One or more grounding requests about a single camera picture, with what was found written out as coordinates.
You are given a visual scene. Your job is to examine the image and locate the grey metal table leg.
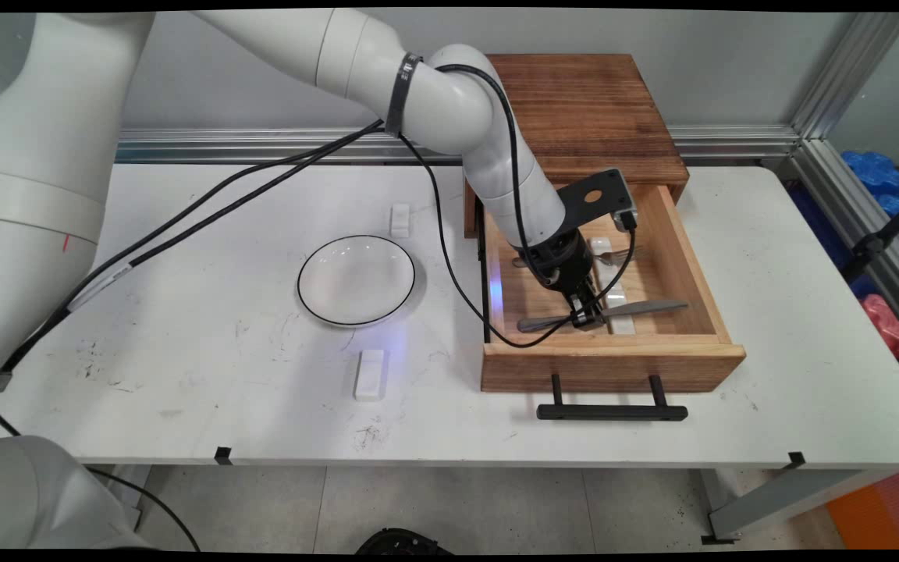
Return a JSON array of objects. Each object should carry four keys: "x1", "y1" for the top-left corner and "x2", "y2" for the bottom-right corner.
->
[{"x1": 701, "y1": 468, "x2": 899, "y2": 545}]

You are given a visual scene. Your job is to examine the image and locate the red plastic bag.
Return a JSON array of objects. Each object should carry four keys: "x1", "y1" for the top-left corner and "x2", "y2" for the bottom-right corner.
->
[{"x1": 862, "y1": 293, "x2": 899, "y2": 360}]

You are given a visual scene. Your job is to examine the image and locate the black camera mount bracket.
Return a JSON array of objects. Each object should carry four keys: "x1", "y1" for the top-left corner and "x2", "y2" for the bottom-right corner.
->
[{"x1": 557, "y1": 168, "x2": 638, "y2": 233}]

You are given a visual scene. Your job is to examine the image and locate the slanted aluminium frame rail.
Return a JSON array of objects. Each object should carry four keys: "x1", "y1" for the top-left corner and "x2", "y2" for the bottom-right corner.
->
[{"x1": 766, "y1": 139, "x2": 899, "y2": 352}]

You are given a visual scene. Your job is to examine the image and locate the blue bubble wrap pile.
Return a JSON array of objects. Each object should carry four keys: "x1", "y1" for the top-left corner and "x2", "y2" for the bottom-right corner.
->
[{"x1": 789, "y1": 150, "x2": 899, "y2": 297}]

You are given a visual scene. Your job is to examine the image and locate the light wooden drawer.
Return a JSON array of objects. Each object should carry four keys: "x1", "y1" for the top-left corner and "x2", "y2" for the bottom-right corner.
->
[{"x1": 481, "y1": 183, "x2": 747, "y2": 393}]

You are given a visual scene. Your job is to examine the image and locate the black camera cable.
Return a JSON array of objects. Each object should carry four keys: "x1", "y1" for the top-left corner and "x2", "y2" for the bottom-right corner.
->
[{"x1": 0, "y1": 121, "x2": 638, "y2": 439}]

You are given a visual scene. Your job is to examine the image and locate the dark velcro strap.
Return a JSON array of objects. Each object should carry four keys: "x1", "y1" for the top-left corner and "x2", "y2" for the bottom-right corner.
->
[{"x1": 384, "y1": 52, "x2": 425, "y2": 139}]

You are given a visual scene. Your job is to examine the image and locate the white table leg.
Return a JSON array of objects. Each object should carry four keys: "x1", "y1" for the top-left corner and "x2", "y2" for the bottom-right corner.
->
[{"x1": 87, "y1": 466, "x2": 152, "y2": 532}]

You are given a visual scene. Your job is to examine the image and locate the upright aluminium frame post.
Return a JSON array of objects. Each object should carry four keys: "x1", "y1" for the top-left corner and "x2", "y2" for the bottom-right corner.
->
[{"x1": 789, "y1": 12, "x2": 899, "y2": 141}]

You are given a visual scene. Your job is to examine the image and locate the black round floor object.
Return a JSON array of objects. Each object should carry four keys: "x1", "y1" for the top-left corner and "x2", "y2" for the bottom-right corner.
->
[{"x1": 356, "y1": 528, "x2": 454, "y2": 555}]

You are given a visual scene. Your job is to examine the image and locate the silver metal fork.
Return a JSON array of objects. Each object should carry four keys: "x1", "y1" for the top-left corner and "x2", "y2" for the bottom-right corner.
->
[{"x1": 512, "y1": 247, "x2": 645, "y2": 269}]

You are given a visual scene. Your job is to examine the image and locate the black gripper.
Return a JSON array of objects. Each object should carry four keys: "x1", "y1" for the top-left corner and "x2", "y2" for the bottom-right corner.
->
[{"x1": 515, "y1": 229, "x2": 612, "y2": 330}]

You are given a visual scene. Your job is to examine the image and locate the white plate with black rim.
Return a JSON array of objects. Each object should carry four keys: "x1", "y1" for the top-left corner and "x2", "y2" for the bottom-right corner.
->
[{"x1": 297, "y1": 234, "x2": 418, "y2": 327}]

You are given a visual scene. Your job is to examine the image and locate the silver metal table knife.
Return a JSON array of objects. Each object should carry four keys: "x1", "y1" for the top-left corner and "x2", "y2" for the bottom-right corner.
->
[{"x1": 517, "y1": 300, "x2": 689, "y2": 334}]

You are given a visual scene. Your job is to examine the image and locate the black drawer handle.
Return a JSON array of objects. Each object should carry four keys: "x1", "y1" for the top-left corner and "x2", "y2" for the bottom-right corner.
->
[{"x1": 537, "y1": 373, "x2": 689, "y2": 422}]

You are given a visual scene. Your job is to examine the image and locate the long aluminium wall rail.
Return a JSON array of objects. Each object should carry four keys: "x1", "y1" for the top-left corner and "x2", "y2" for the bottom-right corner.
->
[{"x1": 114, "y1": 125, "x2": 801, "y2": 166}]

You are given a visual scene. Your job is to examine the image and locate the black base power cable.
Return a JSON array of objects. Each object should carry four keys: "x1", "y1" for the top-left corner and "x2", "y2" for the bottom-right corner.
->
[{"x1": 87, "y1": 467, "x2": 202, "y2": 551}]

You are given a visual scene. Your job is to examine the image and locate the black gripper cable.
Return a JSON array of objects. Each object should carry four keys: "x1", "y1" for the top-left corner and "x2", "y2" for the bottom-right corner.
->
[{"x1": 0, "y1": 64, "x2": 532, "y2": 439}]

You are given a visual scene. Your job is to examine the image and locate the orange box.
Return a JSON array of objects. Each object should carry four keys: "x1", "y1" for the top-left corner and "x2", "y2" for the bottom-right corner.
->
[{"x1": 826, "y1": 470, "x2": 899, "y2": 550}]

